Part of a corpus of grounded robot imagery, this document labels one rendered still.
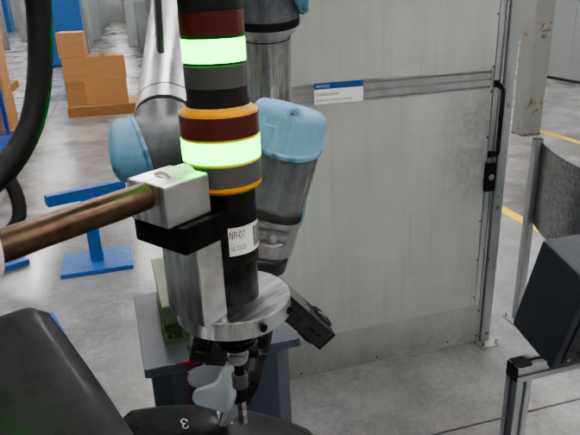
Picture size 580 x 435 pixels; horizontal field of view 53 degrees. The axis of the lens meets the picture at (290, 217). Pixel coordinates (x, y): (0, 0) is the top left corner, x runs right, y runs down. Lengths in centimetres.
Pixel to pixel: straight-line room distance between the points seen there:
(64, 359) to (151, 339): 76
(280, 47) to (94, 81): 867
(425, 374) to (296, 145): 233
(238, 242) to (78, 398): 19
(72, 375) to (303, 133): 28
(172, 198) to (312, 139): 28
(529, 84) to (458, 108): 471
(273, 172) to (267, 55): 47
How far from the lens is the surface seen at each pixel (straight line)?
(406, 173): 249
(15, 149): 25
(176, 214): 29
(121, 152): 66
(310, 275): 248
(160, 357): 117
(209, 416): 71
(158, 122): 67
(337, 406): 260
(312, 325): 64
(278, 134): 54
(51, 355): 47
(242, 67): 31
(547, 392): 284
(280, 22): 97
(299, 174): 55
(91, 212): 27
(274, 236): 56
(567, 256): 100
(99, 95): 964
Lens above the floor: 164
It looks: 21 degrees down
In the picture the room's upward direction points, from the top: 2 degrees counter-clockwise
